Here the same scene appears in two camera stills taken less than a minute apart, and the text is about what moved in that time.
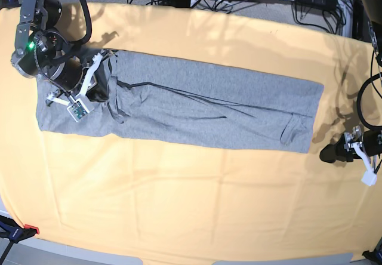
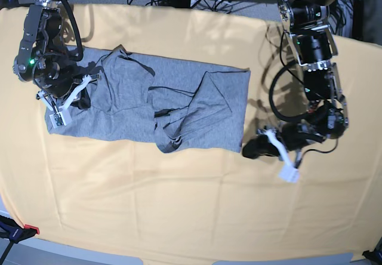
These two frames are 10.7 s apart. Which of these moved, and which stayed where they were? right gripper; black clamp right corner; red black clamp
Moved: right gripper
Stayed: red black clamp; black clamp right corner
